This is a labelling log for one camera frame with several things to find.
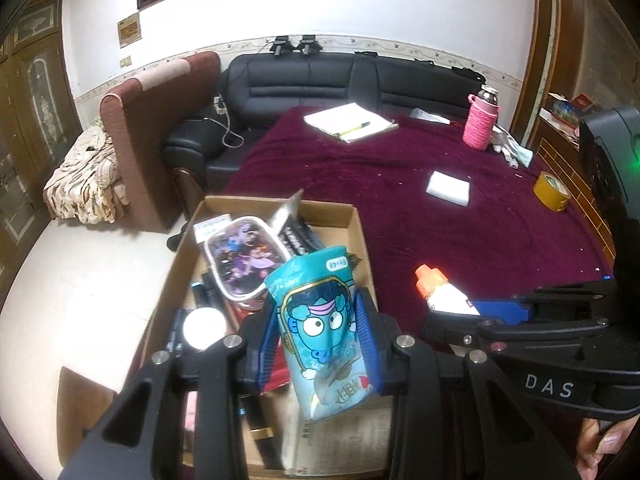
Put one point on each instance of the black device on stand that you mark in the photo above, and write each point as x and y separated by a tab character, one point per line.
281	46
307	45

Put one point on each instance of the yellow tape roll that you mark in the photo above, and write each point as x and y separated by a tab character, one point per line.
550	197

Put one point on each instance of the wooden glass-door cabinet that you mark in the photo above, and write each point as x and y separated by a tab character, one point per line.
35	110

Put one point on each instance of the clear plastic wrapper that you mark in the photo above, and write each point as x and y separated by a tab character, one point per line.
430	116

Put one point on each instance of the gold wall plaque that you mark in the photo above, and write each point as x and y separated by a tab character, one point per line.
129	30

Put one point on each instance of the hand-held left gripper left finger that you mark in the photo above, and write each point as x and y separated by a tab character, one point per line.
267	330

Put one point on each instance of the person's right hand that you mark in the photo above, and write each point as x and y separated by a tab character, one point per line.
607	447

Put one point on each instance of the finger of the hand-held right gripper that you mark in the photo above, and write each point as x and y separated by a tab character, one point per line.
500	310
450	330

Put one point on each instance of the teal cartoon snack packet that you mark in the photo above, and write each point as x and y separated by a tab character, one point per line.
320	320

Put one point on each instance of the brown cardboard box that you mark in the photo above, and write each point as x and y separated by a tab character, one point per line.
345	220

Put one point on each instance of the black leather sofa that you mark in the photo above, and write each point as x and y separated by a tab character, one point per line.
300	85

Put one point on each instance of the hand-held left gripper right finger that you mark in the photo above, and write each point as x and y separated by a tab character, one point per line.
367	340

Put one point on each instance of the wooden panel furniture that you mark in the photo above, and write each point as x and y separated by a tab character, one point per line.
592	232

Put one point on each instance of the maroon tablecloth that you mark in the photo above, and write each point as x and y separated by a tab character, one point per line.
400	220

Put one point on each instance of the colourful paper box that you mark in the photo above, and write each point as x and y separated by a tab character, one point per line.
562	110

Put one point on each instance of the pink sleeved bottle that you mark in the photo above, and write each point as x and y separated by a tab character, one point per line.
480	120

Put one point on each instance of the wall socket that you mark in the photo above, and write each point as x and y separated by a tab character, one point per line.
125	61

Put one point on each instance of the purple cartoon pouch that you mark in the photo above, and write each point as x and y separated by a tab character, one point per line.
240	255

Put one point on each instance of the black gold lipstick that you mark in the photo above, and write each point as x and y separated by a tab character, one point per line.
265	440

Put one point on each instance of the white tube orange cap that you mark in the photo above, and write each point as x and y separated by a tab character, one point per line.
450	300

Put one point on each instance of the black printed packet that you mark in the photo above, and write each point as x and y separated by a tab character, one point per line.
300	240

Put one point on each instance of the white gloves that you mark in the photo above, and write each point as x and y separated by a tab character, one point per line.
512	150

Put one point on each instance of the white notebook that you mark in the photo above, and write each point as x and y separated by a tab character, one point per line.
345	117

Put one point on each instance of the wooden door frame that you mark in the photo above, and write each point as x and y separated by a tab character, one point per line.
545	35

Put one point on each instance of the yellow pen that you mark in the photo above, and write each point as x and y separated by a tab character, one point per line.
352	129

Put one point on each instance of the patterned beige blanket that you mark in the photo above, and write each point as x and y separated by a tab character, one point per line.
80	185

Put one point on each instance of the white jar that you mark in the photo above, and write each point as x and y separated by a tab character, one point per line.
205	327

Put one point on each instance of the brown fabric armchair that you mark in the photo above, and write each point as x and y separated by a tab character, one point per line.
145	150

